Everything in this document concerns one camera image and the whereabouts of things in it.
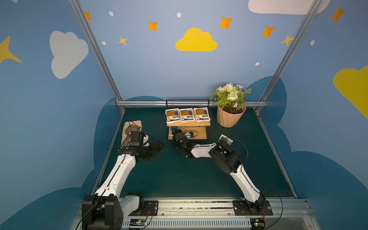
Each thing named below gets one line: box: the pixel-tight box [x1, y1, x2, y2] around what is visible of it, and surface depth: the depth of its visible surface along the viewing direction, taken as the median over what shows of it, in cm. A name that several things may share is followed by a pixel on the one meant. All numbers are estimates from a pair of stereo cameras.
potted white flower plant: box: [209, 82, 252, 128], surface depth 92 cm
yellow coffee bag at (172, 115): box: [165, 108, 181, 125], surface depth 95 cm
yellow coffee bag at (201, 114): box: [193, 107, 211, 123], surface depth 95 cm
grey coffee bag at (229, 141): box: [218, 133, 234, 146], surface depth 104 cm
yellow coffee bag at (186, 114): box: [178, 107, 196, 123], surface depth 95 cm
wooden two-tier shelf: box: [166, 120, 211, 140], surface depth 93 cm
